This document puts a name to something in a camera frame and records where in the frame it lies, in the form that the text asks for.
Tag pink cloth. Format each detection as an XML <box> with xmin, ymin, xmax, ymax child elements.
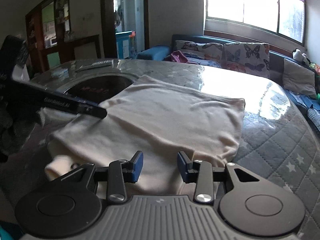
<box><xmin>169</xmin><ymin>50</ymin><xmax>188</xmax><ymax>63</ymax></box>

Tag small butterfly print pillow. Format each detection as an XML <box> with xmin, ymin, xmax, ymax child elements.
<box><xmin>173</xmin><ymin>39</ymin><xmax>225</xmax><ymax>58</ymax></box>

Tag low wooden sideboard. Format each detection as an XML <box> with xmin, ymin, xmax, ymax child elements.
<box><xmin>57</xmin><ymin>34</ymin><xmax>101</xmax><ymax>62</ymax></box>

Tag blue patterned sofa cover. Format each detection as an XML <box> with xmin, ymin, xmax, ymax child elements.
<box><xmin>287</xmin><ymin>90</ymin><xmax>320</xmax><ymax>132</ymax></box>

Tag grey pillow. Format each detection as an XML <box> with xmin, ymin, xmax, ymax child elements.
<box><xmin>282</xmin><ymin>58</ymin><xmax>318</xmax><ymax>99</ymax></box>

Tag cream knit garment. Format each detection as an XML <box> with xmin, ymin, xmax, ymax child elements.
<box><xmin>45</xmin><ymin>74</ymin><xmax>246</xmax><ymax>198</ymax></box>

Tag panda plush toy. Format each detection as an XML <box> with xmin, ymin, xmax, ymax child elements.
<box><xmin>292</xmin><ymin>48</ymin><xmax>312</xmax><ymax>65</ymax></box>

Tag blue corner sofa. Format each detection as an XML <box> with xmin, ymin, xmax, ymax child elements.
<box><xmin>136</xmin><ymin>34</ymin><xmax>320</xmax><ymax>133</ymax></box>

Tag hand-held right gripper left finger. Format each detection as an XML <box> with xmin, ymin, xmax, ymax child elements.
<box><xmin>50</xmin><ymin>151</ymin><xmax>145</xmax><ymax>203</ymax></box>

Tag wooden glass door cabinet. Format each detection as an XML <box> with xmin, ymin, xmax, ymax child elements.
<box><xmin>24</xmin><ymin>0</ymin><xmax>71</xmax><ymax>73</ymax></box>

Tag teal cabinet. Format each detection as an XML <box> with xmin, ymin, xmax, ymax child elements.
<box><xmin>115</xmin><ymin>31</ymin><xmax>137</xmax><ymax>59</ymax></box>

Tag large butterfly print pillow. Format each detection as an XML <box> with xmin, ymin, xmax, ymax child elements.
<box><xmin>223</xmin><ymin>42</ymin><xmax>271</xmax><ymax>79</ymax></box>

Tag hanging dark clothes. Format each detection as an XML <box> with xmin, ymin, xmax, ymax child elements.
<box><xmin>113</xmin><ymin>4</ymin><xmax>123</xmax><ymax>31</ymax></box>

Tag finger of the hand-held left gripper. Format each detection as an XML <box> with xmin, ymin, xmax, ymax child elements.
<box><xmin>74</xmin><ymin>102</ymin><xmax>108</xmax><ymax>119</ymax></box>

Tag grey star quilted tablecloth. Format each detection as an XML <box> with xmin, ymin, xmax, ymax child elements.
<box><xmin>0</xmin><ymin>59</ymin><xmax>320</xmax><ymax>240</ymax></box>

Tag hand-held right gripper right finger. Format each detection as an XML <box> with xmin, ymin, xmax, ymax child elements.
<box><xmin>177</xmin><ymin>151</ymin><xmax>261</xmax><ymax>203</ymax></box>

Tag window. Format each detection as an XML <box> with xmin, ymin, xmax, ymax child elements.
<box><xmin>203</xmin><ymin>0</ymin><xmax>307</xmax><ymax>47</ymax></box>

